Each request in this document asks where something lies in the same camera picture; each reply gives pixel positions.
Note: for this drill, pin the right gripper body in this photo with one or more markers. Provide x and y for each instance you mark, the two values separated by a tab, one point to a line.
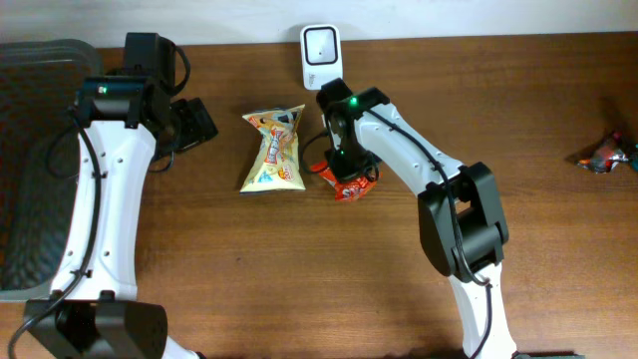
352	160

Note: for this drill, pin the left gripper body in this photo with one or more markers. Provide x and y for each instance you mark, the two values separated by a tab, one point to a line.
170	135

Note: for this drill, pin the yellow snack bag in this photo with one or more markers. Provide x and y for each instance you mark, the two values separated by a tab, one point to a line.
277	164

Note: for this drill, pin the black red snack packet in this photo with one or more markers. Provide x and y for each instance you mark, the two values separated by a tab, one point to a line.
603	156

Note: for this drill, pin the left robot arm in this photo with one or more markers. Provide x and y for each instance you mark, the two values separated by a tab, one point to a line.
92	308

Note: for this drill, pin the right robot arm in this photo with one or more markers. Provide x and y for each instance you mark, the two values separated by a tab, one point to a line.
461	220

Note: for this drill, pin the white barcode scanner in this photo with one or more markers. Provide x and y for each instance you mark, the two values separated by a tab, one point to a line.
321	55

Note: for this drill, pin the grey plastic mesh basket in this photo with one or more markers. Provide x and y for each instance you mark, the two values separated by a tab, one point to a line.
39	159

